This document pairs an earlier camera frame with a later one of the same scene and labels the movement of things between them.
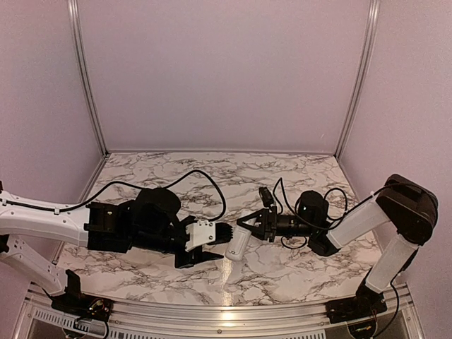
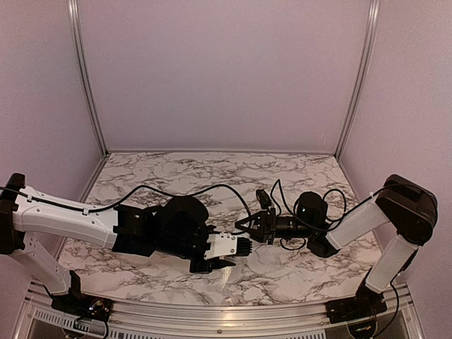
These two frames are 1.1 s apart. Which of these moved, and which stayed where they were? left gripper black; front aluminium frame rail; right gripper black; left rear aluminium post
Moved: left gripper black
Stayed: right gripper black; front aluminium frame rail; left rear aluminium post
